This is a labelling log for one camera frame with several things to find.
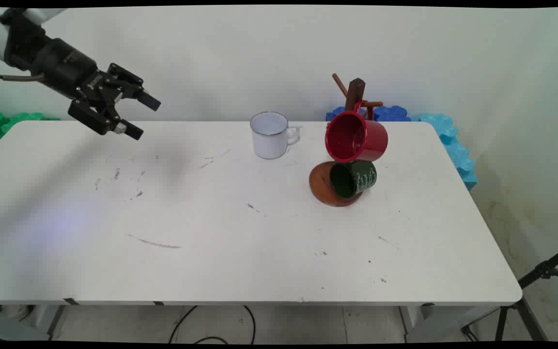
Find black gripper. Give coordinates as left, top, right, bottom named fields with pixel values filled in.
left=3, top=10, right=161, bottom=141

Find red enamel mug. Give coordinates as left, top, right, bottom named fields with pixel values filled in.
left=325, top=100, right=389, bottom=163

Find green foam mat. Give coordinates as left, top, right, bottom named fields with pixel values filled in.
left=0, top=112, right=60, bottom=144

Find white enamel mug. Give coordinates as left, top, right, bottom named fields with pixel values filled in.
left=250, top=112, right=303, bottom=160

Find brown wooden mug tree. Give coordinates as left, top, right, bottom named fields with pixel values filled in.
left=309, top=73, right=385, bottom=207

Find grey table leg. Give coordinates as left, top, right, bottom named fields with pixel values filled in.
left=46, top=305, right=67, bottom=340
left=399, top=305, right=426, bottom=341

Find green enamel mug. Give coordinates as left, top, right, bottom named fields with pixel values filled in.
left=329, top=160, right=377, bottom=198

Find dark blue foam mat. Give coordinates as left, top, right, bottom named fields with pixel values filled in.
left=326, top=106, right=411, bottom=122

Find light blue foam mat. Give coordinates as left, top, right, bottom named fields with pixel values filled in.
left=410, top=113, right=478, bottom=190

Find black tripod stand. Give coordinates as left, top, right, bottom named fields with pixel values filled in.
left=462, top=242, right=558, bottom=342

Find black cable with brass connector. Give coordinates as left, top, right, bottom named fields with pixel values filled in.
left=0, top=70, right=46, bottom=82

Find black floor cable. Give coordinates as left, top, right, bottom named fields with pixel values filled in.
left=169, top=305, right=256, bottom=345

